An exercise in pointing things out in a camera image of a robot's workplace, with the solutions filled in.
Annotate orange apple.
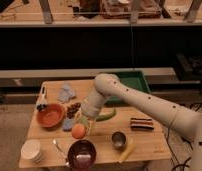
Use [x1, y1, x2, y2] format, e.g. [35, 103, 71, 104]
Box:
[71, 124, 86, 139]

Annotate metal spoon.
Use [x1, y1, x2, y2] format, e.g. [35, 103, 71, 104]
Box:
[52, 139, 70, 167]

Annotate black cable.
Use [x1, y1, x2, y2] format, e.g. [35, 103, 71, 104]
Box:
[164, 76, 202, 171]

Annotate small metal cup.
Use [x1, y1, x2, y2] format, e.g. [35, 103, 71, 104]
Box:
[111, 131, 126, 149]

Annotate white stacked bowls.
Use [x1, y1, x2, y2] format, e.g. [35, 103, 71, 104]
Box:
[21, 139, 43, 163]

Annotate dark purple grapes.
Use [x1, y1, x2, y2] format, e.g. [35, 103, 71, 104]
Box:
[36, 104, 48, 112]

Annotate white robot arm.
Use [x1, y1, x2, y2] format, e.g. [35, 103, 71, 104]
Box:
[81, 73, 202, 171]

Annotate brown grapes cluster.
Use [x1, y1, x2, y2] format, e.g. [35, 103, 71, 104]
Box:
[67, 103, 81, 118]

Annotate striped cloth block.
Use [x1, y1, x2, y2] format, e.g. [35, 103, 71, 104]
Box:
[130, 118, 154, 130]

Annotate blue sponge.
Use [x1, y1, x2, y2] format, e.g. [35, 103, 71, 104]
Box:
[62, 118, 74, 131]

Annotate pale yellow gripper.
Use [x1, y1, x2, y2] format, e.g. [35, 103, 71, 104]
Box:
[74, 112, 95, 135]

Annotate purple bowl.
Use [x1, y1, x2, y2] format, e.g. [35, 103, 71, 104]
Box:
[67, 140, 96, 171]

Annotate orange bowl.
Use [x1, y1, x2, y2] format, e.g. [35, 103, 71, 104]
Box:
[36, 103, 65, 128]

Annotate green plastic tray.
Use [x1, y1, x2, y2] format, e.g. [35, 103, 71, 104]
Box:
[106, 71, 150, 106]

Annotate light blue crumpled cloth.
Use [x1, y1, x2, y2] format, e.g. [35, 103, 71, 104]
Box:
[58, 83, 76, 103]

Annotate green chili pepper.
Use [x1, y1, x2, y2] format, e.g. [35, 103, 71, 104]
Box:
[96, 109, 116, 122]

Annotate yellow corn cob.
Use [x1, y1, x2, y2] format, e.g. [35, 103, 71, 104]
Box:
[118, 139, 136, 163]

